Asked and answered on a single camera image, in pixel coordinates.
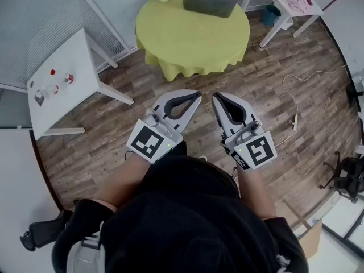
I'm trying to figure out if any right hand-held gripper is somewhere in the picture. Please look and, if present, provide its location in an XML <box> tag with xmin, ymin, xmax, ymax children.
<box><xmin>212</xmin><ymin>92</ymin><xmax>278</xmax><ymax>171</ymax></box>

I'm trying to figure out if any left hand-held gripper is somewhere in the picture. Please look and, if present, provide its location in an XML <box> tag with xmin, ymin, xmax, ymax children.
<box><xmin>126</xmin><ymin>89</ymin><xmax>203</xmax><ymax>164</ymax></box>

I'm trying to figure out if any grey plastic basket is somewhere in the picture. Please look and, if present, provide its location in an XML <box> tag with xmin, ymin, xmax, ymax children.
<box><xmin>181</xmin><ymin>0</ymin><xmax>241</xmax><ymax>19</ymax></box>

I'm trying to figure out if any person's right forearm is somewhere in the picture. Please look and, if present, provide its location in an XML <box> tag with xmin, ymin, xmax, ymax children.
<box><xmin>235</xmin><ymin>166</ymin><xmax>278</xmax><ymax>220</ymax></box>

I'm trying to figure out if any person's left forearm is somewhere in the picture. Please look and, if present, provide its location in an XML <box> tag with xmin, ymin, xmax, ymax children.
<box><xmin>90</xmin><ymin>154</ymin><xmax>151</xmax><ymax>214</ymax></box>

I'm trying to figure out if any round table green tablecloth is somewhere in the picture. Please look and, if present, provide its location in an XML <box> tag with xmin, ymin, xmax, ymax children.
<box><xmin>135</xmin><ymin>0</ymin><xmax>251</xmax><ymax>82</ymax></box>

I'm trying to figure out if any teal bin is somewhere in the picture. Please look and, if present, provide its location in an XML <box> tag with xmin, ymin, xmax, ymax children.
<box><xmin>261</xmin><ymin>4</ymin><xmax>282</xmax><ymax>27</ymax></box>

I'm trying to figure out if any white table with hangers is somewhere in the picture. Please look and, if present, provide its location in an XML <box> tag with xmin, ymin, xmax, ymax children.
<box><xmin>241</xmin><ymin>0</ymin><xmax>325</xmax><ymax>48</ymax></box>

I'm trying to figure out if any white desk with bottles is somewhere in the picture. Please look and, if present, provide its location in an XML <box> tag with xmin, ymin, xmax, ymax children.
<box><xmin>27</xmin><ymin>27</ymin><xmax>134</xmax><ymax>140</ymax></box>

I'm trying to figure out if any person's black top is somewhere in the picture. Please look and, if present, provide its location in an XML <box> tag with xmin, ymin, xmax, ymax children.
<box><xmin>52</xmin><ymin>140</ymin><xmax>310</xmax><ymax>273</ymax></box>

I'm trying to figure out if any pink garment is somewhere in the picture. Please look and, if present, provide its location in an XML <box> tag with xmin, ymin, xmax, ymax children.
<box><xmin>284</xmin><ymin>0</ymin><xmax>308</xmax><ymax>14</ymax></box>

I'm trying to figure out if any grey waist pack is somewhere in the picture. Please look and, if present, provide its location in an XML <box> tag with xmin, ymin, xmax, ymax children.
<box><xmin>67</xmin><ymin>234</ymin><xmax>105</xmax><ymax>273</ymax></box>

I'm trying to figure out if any long white cable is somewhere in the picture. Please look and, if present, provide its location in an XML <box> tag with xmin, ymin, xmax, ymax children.
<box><xmin>273</xmin><ymin>63</ymin><xmax>350</xmax><ymax>148</ymax></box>

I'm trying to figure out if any white patterned hair tie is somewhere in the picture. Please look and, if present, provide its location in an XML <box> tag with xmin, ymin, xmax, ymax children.
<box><xmin>274</xmin><ymin>253</ymin><xmax>291</xmax><ymax>267</ymax></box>

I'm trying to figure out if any window with dark frame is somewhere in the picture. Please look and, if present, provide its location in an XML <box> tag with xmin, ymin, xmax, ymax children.
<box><xmin>321</xmin><ymin>196</ymin><xmax>364</xmax><ymax>249</ymax></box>

